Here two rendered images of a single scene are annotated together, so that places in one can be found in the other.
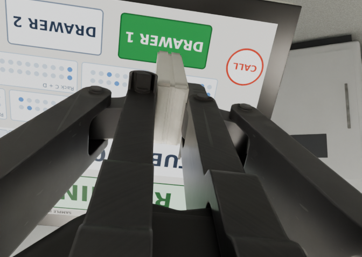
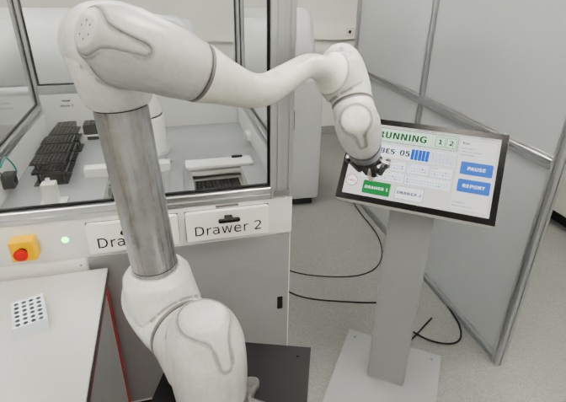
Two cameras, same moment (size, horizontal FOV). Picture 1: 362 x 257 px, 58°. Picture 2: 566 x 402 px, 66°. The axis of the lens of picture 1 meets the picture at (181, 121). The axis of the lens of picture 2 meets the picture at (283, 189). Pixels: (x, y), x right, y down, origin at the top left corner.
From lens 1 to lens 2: 120 cm
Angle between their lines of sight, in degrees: 17
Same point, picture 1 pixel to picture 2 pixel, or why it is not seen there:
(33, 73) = (419, 180)
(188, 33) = (368, 190)
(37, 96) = (419, 173)
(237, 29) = (354, 190)
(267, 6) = (344, 196)
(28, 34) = (417, 192)
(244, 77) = (351, 176)
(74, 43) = (403, 189)
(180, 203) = not seen: hidden behind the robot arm
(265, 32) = (345, 189)
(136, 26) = (384, 193)
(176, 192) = not seen: hidden behind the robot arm
